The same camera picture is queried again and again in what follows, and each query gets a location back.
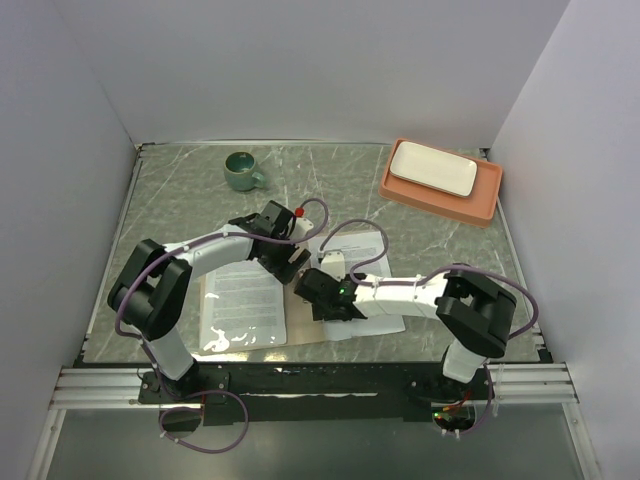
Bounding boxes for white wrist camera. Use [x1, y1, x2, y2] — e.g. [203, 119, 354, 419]
[289, 207, 317, 245]
[318, 249, 346, 281]

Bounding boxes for single white printed sheet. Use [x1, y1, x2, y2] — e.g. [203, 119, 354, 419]
[199, 261, 287, 354]

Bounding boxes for white printed paper sheets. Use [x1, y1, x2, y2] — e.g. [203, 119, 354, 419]
[323, 231, 406, 341]

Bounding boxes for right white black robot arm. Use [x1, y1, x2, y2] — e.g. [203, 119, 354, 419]
[294, 265, 517, 399]

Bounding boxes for salmon rectangular tray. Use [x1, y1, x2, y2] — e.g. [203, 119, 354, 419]
[379, 139, 503, 228]

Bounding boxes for white rectangular plate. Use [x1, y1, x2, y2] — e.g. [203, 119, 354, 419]
[390, 141, 478, 197]

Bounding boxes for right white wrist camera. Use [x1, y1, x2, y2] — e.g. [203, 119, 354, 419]
[318, 249, 346, 281]

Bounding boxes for teal ceramic mug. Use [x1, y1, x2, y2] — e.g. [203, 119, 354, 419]
[224, 152, 266, 192]

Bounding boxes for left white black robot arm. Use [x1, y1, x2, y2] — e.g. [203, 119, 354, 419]
[107, 201, 326, 402]

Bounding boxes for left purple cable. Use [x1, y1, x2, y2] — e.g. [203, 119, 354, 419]
[113, 198, 331, 455]

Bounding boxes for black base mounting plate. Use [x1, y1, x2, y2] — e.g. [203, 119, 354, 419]
[138, 362, 493, 426]

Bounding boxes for aluminium extrusion rail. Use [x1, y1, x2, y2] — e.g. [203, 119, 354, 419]
[49, 364, 578, 410]

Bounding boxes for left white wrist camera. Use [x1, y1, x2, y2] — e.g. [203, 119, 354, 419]
[289, 207, 317, 245]

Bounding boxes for beige cardboard folder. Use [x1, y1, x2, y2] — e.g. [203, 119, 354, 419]
[199, 276, 329, 355]

